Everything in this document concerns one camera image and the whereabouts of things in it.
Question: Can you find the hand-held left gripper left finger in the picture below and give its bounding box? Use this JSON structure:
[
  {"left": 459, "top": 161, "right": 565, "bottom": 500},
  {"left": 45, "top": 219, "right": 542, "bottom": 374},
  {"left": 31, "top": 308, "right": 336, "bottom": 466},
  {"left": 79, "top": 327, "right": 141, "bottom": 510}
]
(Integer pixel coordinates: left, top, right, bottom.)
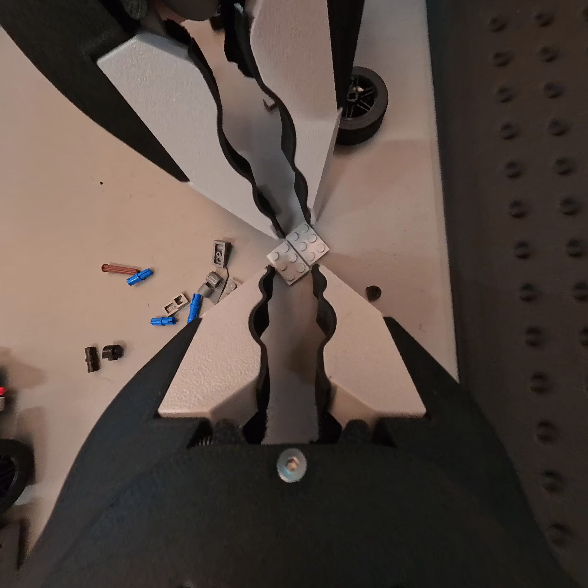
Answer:
[{"left": 157, "top": 266, "right": 276, "bottom": 444}]

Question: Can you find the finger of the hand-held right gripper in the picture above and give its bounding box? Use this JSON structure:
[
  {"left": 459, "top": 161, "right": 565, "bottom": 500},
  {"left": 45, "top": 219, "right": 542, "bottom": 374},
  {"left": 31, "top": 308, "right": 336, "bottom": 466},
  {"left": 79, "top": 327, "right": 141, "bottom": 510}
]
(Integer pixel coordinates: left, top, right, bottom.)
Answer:
[
  {"left": 96, "top": 28, "right": 283, "bottom": 239},
  {"left": 224, "top": 0, "right": 344, "bottom": 225}
]

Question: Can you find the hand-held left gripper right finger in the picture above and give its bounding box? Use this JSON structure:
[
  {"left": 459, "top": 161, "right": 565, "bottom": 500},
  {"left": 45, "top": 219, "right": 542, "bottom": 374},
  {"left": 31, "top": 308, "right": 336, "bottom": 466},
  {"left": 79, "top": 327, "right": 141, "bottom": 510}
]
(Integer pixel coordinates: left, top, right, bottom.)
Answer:
[{"left": 311, "top": 264, "right": 428, "bottom": 444}]

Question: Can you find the group of small lego connectors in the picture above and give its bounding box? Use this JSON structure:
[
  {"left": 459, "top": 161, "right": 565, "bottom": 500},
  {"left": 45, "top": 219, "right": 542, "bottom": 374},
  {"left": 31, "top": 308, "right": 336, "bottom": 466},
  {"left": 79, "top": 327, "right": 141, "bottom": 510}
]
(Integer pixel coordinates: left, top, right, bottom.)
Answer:
[{"left": 84, "top": 239, "right": 244, "bottom": 374}]

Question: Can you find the grey lego car model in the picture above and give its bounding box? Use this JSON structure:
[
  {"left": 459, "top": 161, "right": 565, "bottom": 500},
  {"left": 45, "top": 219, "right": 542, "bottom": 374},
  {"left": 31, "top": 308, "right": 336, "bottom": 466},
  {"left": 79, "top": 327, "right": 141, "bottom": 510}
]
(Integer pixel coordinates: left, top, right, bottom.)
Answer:
[{"left": 0, "top": 363, "right": 36, "bottom": 572}]

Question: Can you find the black lego tyre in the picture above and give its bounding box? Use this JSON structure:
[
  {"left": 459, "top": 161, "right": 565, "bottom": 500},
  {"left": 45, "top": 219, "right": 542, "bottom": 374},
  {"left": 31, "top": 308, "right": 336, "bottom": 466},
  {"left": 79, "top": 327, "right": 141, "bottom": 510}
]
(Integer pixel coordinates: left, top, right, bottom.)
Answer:
[{"left": 335, "top": 66, "right": 390, "bottom": 147}]

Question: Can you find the black perforated panel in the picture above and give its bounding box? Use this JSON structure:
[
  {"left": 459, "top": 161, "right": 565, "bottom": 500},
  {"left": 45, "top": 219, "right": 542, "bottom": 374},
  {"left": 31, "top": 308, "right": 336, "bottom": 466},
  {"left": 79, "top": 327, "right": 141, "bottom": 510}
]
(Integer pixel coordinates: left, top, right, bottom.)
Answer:
[{"left": 425, "top": 0, "right": 588, "bottom": 588}]

